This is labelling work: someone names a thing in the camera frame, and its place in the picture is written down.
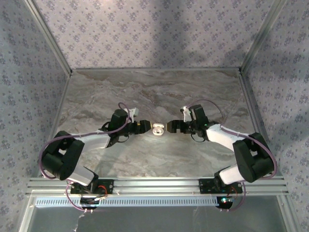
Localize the white charging case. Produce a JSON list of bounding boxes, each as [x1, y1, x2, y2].
[[152, 122, 165, 136]]

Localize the black controller board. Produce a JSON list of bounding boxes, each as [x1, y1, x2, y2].
[[216, 196, 234, 210], [80, 197, 100, 210]]

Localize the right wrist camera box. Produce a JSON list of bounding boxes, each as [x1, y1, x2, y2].
[[180, 105, 192, 123]]

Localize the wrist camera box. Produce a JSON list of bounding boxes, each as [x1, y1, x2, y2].
[[180, 105, 192, 123], [128, 107, 140, 122]]

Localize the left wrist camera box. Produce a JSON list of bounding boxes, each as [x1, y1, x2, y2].
[[128, 107, 140, 122]]

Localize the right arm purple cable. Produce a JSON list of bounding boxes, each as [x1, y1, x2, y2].
[[185, 99, 278, 213]]

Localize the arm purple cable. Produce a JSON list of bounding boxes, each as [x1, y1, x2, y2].
[[39, 102, 133, 213], [185, 99, 278, 213]]

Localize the aluminium frame cross bar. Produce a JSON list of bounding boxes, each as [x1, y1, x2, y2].
[[71, 68, 242, 72]]

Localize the aluminium table side rail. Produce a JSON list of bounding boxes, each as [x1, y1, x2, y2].
[[238, 72, 277, 176], [38, 72, 73, 178]]

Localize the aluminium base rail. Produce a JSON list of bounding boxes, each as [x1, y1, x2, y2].
[[27, 176, 290, 197]]

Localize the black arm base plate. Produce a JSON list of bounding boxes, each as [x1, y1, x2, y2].
[[70, 179, 114, 194], [199, 178, 243, 194]]

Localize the white slotted cable duct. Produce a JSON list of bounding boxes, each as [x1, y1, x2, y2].
[[35, 197, 218, 208]]

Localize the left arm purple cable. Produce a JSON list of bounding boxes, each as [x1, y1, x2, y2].
[[39, 102, 133, 213]]

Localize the aluminium frame post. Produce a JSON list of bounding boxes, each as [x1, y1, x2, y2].
[[239, 0, 290, 73], [24, 0, 73, 75]]

